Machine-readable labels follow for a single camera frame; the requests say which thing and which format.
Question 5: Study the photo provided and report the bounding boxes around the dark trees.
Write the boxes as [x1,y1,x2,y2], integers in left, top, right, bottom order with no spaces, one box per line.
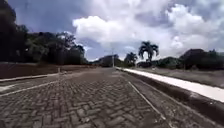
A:
[136,48,224,71]

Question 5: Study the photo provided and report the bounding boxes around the grass verge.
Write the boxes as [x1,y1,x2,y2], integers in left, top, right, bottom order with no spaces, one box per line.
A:
[133,67,224,89]

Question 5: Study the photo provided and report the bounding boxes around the pale concrete footpath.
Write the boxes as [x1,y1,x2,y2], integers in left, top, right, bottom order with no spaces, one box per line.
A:
[115,67,224,104]

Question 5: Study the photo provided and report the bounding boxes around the row of trees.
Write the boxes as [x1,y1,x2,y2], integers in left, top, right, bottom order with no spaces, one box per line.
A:
[0,0,88,66]

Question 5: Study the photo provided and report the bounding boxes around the pale concrete kerb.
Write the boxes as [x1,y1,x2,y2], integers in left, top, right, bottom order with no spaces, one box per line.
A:
[0,71,68,83]

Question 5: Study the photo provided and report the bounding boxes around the small palm tree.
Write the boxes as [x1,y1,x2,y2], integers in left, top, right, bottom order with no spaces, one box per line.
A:
[124,52,139,68]

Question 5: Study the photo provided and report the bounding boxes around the grey brick paver road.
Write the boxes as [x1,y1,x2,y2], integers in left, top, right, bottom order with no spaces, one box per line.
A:
[0,67,224,128]

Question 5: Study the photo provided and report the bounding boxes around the tall palm tree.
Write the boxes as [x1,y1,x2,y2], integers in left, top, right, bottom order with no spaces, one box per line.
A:
[137,40,160,64]

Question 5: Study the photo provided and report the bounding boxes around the dark kerb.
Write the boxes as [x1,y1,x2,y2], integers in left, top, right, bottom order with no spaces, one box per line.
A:
[116,68,224,126]

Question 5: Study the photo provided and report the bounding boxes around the thin pole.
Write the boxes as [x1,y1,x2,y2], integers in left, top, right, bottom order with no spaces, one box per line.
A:
[111,49,115,68]

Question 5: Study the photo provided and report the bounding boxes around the white painted line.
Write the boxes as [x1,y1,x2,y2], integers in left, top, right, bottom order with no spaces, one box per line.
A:
[0,79,61,98]
[127,80,174,128]

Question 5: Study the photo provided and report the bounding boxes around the distant trees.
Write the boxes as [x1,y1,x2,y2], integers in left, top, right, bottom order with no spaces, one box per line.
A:
[91,54,124,68]

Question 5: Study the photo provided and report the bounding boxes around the brown earth bank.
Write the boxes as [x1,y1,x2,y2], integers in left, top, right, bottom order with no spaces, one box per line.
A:
[0,62,98,80]

